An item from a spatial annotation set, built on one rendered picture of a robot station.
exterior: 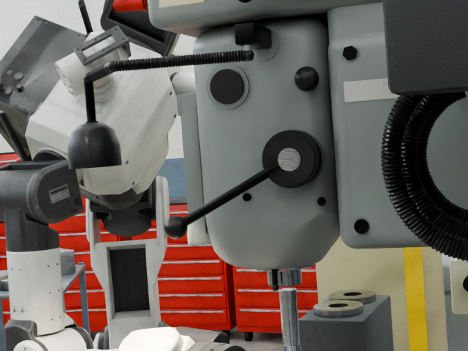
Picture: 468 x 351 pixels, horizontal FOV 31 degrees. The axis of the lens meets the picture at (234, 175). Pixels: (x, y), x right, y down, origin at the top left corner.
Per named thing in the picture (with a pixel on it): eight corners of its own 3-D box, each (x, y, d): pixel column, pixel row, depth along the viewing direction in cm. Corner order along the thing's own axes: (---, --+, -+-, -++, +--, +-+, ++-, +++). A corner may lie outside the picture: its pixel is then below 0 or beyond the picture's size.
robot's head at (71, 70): (62, 86, 151) (51, 55, 143) (112, 58, 153) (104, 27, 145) (80, 111, 148) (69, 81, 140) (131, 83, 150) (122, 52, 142)
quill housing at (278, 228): (195, 277, 110) (175, 27, 108) (241, 252, 130) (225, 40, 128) (342, 274, 104) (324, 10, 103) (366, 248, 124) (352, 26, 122)
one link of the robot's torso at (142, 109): (1, 203, 178) (-58, 108, 147) (85, 81, 192) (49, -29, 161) (123, 260, 171) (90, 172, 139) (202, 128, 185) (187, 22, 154)
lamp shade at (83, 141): (65, 168, 119) (61, 124, 119) (115, 164, 122) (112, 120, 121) (73, 169, 113) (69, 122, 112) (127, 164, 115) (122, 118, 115)
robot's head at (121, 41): (75, 67, 149) (68, 42, 142) (118, 44, 151) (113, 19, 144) (93, 93, 147) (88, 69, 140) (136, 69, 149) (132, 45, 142)
